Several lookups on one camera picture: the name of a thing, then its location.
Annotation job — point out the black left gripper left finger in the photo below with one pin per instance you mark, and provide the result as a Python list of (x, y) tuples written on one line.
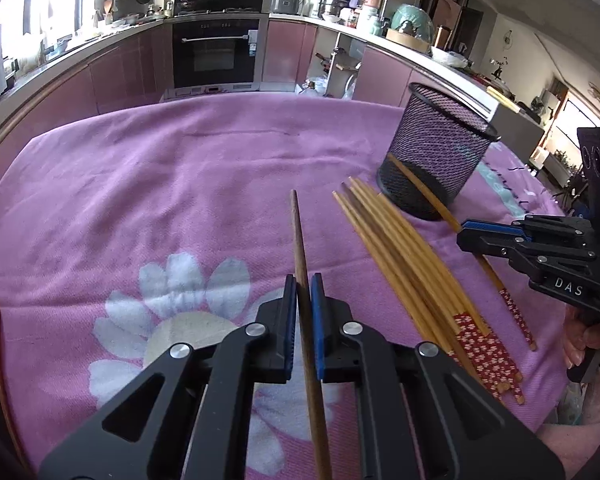
[(187, 415)]

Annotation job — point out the purple floral tablecloth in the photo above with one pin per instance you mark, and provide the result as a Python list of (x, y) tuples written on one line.
[(123, 232)]

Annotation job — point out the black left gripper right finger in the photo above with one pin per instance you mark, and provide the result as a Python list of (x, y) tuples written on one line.
[(420, 415)]

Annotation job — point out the teal rounded appliance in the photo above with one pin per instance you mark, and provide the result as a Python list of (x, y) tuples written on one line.
[(414, 21)]

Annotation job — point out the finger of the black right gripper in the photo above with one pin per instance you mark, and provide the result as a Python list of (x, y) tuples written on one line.
[(475, 228), (496, 246)]

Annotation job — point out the lone chopstick red patterned end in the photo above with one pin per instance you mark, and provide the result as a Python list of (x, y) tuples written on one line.
[(481, 259)]

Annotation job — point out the bamboo chopstick floral end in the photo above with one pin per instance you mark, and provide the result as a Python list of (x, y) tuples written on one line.
[(405, 279)]

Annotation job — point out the black built-in oven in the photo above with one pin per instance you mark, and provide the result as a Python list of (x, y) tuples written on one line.
[(219, 51)]

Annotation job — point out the person's right hand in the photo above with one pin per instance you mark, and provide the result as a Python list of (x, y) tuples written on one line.
[(577, 337)]

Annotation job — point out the brown wooden chopstick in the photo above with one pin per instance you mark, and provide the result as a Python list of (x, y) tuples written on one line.
[(314, 392)]

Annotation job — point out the black mesh utensil holder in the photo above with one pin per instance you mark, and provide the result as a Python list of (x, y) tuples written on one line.
[(441, 140)]

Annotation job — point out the plastic water bottle on floor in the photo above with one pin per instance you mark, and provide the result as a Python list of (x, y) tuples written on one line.
[(314, 87)]

